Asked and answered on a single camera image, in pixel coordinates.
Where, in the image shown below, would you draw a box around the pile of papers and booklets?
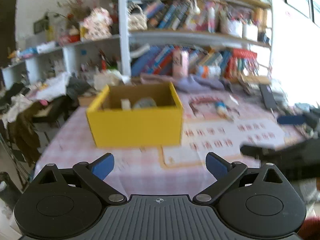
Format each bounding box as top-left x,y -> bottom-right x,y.
237,75 -> 288,105

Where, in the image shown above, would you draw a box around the white storage container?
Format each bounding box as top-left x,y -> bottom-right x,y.
242,22 -> 258,42

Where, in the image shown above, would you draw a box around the small black box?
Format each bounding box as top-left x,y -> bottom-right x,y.
257,31 -> 270,44

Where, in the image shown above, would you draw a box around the black smartphone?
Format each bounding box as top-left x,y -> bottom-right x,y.
259,84 -> 278,110

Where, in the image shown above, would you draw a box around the dark red cloth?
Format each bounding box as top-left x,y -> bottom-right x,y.
297,217 -> 320,240

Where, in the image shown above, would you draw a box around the low white shelf unit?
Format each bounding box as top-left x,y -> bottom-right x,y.
1,37 -> 123,90

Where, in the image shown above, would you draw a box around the stack of red boxes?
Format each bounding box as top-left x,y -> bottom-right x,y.
225,49 -> 258,80

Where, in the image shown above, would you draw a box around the pink cylinder device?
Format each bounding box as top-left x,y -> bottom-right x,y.
172,50 -> 189,78

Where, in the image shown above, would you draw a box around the grey round item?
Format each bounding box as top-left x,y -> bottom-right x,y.
132,97 -> 157,109

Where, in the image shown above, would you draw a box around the clear pen holder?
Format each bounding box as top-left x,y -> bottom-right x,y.
220,12 -> 243,38

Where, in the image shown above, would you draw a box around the white quilted handbag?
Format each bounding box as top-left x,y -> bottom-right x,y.
128,4 -> 148,30

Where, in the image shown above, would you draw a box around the slanted row of blue books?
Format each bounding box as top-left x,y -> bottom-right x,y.
131,45 -> 233,77

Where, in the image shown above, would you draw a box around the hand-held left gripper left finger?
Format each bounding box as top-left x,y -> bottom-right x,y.
32,153 -> 127,204

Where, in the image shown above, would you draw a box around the yellow cardboard box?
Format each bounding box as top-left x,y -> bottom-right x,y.
86,81 -> 184,148

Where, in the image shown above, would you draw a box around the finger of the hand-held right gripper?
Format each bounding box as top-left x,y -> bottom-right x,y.
277,112 -> 320,130
240,144 -> 278,161

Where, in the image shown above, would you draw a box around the purple cloth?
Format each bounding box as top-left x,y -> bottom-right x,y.
140,74 -> 225,93

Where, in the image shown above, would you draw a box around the pink floral ornament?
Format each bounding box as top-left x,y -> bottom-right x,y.
82,7 -> 113,42

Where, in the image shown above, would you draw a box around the window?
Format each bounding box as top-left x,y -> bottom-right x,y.
282,0 -> 320,28

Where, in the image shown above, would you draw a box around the white plastic bag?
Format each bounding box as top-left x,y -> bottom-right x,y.
94,70 -> 130,92

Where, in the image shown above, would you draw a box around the pile of light clothing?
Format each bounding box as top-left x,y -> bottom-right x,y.
0,72 -> 93,120

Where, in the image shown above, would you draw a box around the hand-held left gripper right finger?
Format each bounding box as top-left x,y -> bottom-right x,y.
192,152 -> 290,204

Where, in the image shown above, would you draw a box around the small orange and blue boxes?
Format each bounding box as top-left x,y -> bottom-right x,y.
197,65 -> 222,78

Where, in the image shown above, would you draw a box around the dried flower bunch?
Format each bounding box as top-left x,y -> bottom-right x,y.
57,0 -> 90,28

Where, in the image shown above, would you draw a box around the dark brown garment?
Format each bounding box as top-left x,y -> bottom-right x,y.
0,100 -> 65,165

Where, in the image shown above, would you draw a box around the white bookshelf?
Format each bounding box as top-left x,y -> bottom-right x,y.
117,0 -> 273,85

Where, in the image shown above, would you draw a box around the upright row of colourful books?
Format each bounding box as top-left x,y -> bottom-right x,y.
145,0 -> 215,32

